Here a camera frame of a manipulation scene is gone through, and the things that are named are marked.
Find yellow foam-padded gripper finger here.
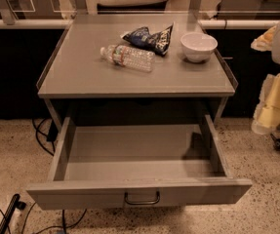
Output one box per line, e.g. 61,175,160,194
251,26,276,52
251,73,280,135

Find grey top drawer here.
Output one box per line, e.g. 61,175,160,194
27,116,252,210

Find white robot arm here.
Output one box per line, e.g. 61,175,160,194
251,20,280,135

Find white ceramic bowl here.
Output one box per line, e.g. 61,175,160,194
180,32,218,62

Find blue crumpled chip bag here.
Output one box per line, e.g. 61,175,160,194
121,25,173,57

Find clear plastic water bottle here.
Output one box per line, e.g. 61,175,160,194
100,45,155,72

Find black power strip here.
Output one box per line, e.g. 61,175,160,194
0,194,26,234

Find dark metal drawer handle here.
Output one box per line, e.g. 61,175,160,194
124,191,160,206

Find black floor cables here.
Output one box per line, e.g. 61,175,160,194
31,117,57,157

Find white horizontal rail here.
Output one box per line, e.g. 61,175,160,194
0,19,278,29

